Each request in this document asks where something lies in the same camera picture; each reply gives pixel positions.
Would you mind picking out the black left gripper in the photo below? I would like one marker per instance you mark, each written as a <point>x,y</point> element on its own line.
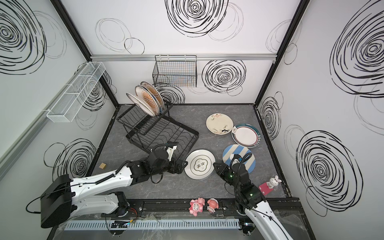
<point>175,165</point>

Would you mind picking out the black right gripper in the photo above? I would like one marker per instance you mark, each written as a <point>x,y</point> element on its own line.
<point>223,172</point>

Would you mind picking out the white green emblem plate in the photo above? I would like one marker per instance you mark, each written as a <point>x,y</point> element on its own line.
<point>200,164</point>

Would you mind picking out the orange sunburst plate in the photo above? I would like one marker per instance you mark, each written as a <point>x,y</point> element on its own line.
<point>155,92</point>
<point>149,98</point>

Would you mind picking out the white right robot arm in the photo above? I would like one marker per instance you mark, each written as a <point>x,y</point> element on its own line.
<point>250,201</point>

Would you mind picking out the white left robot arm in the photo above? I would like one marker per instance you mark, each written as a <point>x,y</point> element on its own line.
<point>67,197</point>

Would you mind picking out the blue striped plate right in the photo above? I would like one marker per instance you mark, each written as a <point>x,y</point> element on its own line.
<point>231,150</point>

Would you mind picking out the pink round figurine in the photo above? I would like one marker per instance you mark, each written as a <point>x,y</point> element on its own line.
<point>213,204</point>

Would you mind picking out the green red rimmed plate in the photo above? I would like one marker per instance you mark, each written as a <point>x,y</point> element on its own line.
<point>246,135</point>

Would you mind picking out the pink plush doll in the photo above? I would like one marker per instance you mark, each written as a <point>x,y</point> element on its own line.
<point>196,206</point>

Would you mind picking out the white rabbit figurine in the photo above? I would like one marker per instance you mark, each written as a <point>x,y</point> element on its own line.
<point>274,182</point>

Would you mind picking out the cream floral plate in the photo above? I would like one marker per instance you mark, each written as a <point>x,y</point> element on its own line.
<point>219,124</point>

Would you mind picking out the small wooden block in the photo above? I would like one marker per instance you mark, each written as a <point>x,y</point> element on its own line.
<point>103,166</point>

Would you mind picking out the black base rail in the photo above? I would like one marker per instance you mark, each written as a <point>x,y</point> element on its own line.
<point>138,208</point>

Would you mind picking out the black wire dish rack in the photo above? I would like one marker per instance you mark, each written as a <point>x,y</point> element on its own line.
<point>145,132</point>

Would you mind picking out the white slotted cable duct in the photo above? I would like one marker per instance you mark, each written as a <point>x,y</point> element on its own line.
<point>189,224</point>

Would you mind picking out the black wire wall basket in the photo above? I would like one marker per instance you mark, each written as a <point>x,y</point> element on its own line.
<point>177,70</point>

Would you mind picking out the white mesh wall shelf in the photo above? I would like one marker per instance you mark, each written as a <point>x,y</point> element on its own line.
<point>83,91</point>

